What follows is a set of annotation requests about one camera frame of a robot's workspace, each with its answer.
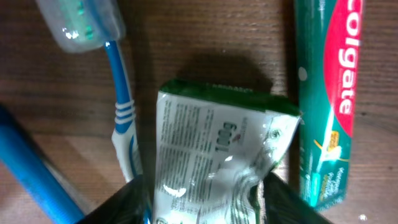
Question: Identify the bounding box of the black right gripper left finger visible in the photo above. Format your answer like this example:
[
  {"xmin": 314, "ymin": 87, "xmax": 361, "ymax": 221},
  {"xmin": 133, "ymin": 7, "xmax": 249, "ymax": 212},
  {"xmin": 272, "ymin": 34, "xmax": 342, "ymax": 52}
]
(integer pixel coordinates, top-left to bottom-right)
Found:
[{"xmin": 78, "ymin": 175, "xmax": 152, "ymax": 224}]

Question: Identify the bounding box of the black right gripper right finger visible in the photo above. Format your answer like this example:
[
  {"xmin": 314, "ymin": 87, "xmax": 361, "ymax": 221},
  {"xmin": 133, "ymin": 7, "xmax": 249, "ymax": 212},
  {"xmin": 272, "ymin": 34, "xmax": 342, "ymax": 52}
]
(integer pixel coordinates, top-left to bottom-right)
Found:
[{"xmin": 263, "ymin": 172, "xmax": 331, "ymax": 224}]

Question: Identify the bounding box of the green and white soap packet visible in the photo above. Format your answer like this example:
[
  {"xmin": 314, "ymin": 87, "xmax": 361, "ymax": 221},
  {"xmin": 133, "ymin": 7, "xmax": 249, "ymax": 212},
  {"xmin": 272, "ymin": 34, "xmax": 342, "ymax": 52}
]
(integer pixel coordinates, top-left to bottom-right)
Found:
[{"xmin": 152, "ymin": 79, "xmax": 301, "ymax": 224}]

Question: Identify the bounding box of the green Colgate toothpaste tube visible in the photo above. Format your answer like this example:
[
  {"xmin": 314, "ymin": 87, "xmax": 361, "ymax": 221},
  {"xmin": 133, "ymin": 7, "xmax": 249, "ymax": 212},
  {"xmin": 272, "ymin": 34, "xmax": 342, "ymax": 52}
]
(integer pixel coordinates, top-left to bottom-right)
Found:
[{"xmin": 294, "ymin": 0, "xmax": 364, "ymax": 211}]

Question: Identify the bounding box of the blue disposable razor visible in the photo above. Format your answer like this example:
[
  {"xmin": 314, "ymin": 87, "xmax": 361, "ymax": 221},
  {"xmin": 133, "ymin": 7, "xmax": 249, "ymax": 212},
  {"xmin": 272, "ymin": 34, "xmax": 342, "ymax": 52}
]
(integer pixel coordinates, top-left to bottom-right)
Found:
[{"xmin": 1, "ymin": 106, "xmax": 85, "ymax": 223}]

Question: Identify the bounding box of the blue and white toothbrush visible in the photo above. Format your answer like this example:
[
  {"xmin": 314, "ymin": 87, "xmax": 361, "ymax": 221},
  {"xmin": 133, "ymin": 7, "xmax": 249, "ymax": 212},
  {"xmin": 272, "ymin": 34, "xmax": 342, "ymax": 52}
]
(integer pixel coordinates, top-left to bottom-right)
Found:
[{"xmin": 36, "ymin": 0, "xmax": 143, "ymax": 182}]

